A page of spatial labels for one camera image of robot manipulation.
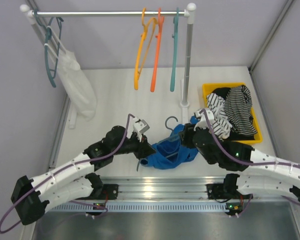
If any dark blue-grey hanger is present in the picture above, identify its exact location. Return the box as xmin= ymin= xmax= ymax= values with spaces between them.
xmin=136 ymin=115 xmax=179 ymax=172

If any blue tank top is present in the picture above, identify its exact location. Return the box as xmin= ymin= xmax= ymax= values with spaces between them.
xmin=140 ymin=124 xmax=198 ymax=170

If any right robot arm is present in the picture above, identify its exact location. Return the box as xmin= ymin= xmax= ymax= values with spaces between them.
xmin=178 ymin=123 xmax=300 ymax=204

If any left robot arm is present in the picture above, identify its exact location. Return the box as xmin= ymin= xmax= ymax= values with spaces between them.
xmin=11 ymin=123 xmax=156 ymax=226

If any white garment on hanger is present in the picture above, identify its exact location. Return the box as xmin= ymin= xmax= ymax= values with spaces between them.
xmin=57 ymin=41 xmax=97 ymax=121

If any teal hanger right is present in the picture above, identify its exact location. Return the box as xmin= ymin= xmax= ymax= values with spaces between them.
xmin=169 ymin=7 xmax=180 ymax=92

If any yellow hanger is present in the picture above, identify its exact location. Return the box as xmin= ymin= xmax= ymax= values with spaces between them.
xmin=133 ymin=7 xmax=158 ymax=90

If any orange hanger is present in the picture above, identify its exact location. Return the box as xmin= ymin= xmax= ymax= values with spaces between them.
xmin=150 ymin=8 xmax=165 ymax=93

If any teal hanger with garment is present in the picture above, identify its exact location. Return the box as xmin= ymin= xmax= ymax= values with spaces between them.
xmin=33 ymin=8 xmax=64 ymax=88

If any yellow plastic bin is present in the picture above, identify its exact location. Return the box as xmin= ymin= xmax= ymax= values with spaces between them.
xmin=202 ymin=82 xmax=263 ymax=145

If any black garment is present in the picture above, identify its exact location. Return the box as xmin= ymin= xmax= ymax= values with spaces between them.
xmin=212 ymin=87 xmax=231 ymax=100

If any corner metal profile left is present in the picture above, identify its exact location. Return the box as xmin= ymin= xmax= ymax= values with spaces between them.
xmin=19 ymin=0 xmax=70 ymax=240

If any corner metal profile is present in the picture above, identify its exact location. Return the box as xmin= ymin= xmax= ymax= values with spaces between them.
xmin=248 ymin=0 xmax=296 ymax=74
xmin=19 ymin=0 xmax=70 ymax=240

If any corner metal profile right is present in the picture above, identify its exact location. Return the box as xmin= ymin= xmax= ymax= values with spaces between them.
xmin=248 ymin=0 xmax=296 ymax=74

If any silver clothes rack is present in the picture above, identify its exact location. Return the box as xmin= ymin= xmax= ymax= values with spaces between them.
xmin=19 ymin=3 xmax=197 ymax=124

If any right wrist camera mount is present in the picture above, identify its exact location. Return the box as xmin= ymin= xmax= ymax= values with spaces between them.
xmin=194 ymin=108 xmax=215 ymax=131

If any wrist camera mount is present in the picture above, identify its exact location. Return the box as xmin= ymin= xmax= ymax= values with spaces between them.
xmin=194 ymin=108 xmax=215 ymax=131
xmin=132 ymin=117 xmax=150 ymax=142

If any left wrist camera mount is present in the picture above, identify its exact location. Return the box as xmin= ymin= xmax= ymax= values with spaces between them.
xmin=132 ymin=117 xmax=150 ymax=142

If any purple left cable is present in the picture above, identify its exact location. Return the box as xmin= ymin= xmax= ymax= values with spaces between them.
xmin=0 ymin=113 xmax=138 ymax=234

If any purple cable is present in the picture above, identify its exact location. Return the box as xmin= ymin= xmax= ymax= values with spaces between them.
xmin=0 ymin=113 xmax=138 ymax=234
xmin=198 ymin=108 xmax=300 ymax=211

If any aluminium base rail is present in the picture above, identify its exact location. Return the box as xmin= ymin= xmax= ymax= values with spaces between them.
xmin=37 ymin=175 xmax=300 ymax=213

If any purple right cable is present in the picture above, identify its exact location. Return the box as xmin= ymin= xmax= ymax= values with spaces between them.
xmin=198 ymin=108 xmax=300 ymax=211

